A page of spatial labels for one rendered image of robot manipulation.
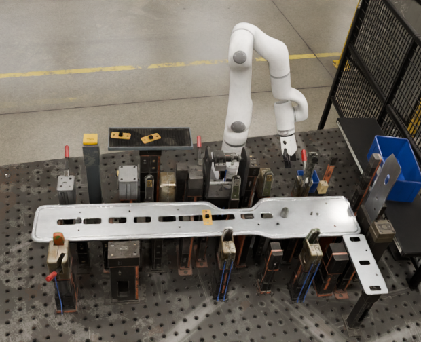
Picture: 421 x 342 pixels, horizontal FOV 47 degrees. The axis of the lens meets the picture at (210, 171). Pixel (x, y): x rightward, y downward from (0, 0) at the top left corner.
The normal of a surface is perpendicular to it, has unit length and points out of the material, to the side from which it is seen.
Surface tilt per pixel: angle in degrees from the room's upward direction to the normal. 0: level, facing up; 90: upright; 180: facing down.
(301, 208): 0
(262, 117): 0
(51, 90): 0
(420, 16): 90
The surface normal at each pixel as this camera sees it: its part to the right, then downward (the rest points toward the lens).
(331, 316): 0.11, -0.71
